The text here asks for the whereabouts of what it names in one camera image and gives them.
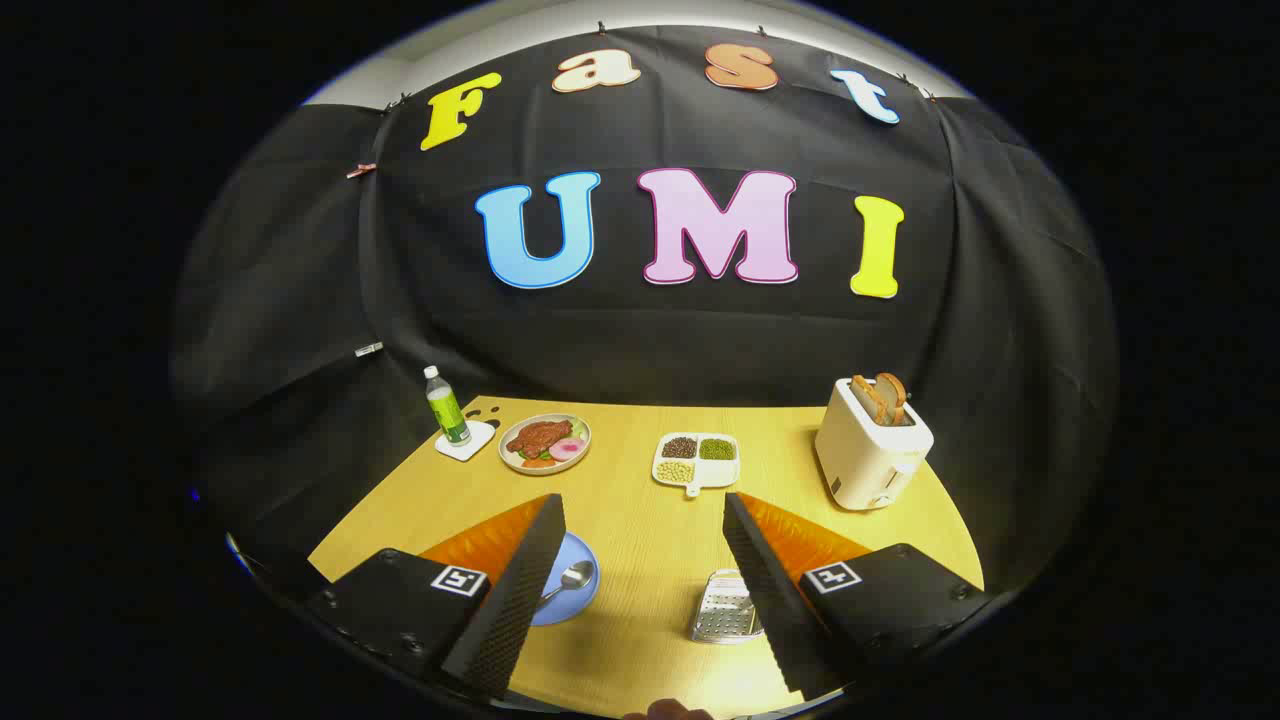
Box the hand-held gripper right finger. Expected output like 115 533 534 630
722 490 996 701

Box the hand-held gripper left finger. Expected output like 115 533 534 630
305 492 568 701

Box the metal spoon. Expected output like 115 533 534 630
535 560 597 607

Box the perforated metal basket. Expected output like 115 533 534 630
690 569 763 645

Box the blue plate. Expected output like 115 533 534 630
530 531 601 628

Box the white divided dish of beans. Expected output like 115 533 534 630
652 432 741 498

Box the white square coaster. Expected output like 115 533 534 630
435 420 497 463

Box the plate of meat and vegetables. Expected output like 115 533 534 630
498 413 593 475

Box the white toaster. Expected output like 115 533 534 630
814 378 935 512

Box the green label water bottle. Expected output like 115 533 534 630
424 365 472 447

